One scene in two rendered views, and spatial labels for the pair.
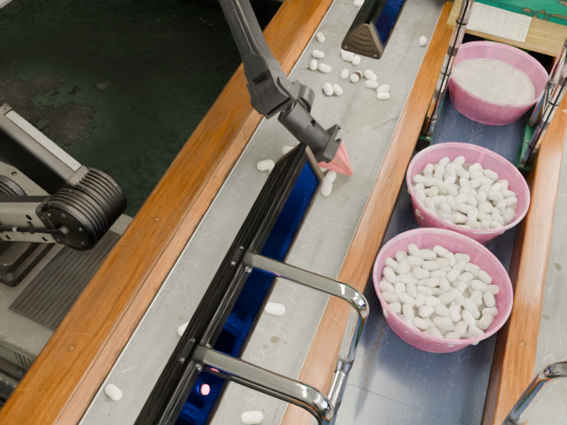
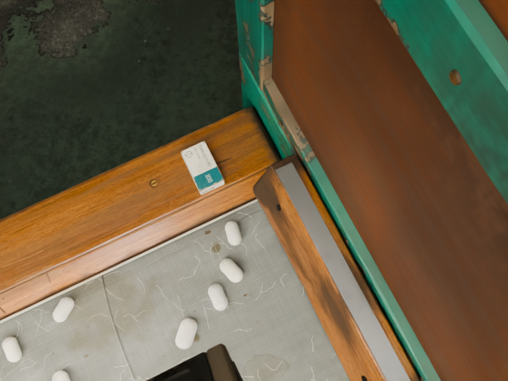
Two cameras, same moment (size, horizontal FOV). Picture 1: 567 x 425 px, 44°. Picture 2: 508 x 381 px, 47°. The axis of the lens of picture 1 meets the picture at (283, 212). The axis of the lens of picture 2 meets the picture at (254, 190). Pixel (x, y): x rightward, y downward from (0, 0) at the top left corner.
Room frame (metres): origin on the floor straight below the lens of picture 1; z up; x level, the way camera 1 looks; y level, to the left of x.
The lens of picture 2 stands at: (1.74, -0.26, 1.50)
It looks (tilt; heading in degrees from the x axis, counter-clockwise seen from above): 73 degrees down; 52
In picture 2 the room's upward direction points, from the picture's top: 3 degrees counter-clockwise
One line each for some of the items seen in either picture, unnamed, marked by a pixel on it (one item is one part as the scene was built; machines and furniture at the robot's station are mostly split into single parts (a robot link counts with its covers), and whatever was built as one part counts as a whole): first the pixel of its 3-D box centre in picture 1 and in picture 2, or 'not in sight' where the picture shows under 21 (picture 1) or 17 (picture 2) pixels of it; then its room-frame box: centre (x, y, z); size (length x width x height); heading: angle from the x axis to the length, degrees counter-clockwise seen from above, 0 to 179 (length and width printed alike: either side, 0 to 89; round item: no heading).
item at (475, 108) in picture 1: (492, 86); not in sight; (1.52, -0.50, 0.72); 0.27 x 0.27 x 0.10
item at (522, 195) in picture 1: (462, 199); not in sight; (1.09, -0.39, 0.72); 0.27 x 0.27 x 0.10
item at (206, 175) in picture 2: not in sight; (202, 168); (1.85, -0.02, 0.77); 0.06 x 0.04 x 0.02; 75
